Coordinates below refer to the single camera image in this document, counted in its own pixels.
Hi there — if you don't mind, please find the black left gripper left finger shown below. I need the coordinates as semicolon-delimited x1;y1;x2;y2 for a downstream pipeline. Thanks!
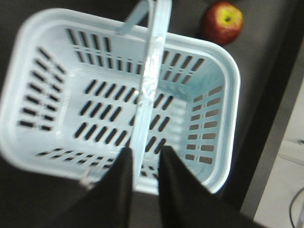
54;148;133;228

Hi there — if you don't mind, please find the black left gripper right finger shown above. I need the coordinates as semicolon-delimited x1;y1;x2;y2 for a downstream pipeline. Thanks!
158;146;260;228

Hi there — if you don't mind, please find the light blue plastic basket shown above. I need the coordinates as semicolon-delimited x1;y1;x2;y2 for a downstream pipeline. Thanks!
0;0;240;194

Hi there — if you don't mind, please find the black fruit display stand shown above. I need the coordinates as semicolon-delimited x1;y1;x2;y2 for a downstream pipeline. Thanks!
0;0;304;228

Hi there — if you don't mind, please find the red apple middle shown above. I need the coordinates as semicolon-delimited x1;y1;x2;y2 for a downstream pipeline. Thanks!
200;0;244;46

